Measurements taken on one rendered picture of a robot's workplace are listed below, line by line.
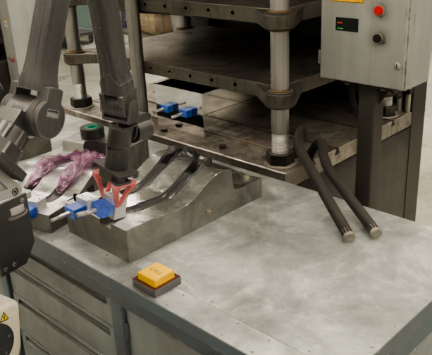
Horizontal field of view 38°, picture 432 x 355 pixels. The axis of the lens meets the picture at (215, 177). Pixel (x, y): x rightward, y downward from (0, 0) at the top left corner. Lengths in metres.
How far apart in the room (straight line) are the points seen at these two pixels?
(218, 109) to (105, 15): 1.15
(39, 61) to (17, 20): 4.66
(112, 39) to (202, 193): 0.51
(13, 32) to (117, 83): 4.50
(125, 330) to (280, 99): 0.86
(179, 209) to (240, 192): 0.24
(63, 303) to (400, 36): 1.25
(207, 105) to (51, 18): 1.24
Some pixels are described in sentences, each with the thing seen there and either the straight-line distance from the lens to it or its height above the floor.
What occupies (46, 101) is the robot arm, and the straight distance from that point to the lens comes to 1.23.
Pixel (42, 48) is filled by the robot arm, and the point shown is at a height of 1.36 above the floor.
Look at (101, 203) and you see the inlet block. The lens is 1.56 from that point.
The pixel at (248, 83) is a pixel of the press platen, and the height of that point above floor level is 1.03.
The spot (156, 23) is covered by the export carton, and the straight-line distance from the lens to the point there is 7.68.
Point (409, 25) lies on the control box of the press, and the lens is 1.92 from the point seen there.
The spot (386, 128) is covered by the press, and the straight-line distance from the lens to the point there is 2.58.
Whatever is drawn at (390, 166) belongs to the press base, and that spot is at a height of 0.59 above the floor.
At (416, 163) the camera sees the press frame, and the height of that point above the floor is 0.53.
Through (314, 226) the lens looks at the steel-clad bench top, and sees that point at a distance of 1.71.
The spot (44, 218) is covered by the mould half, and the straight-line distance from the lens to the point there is 1.77.
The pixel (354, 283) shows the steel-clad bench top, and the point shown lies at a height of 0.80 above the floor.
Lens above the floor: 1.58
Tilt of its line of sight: 23 degrees down
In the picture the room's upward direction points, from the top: 3 degrees counter-clockwise
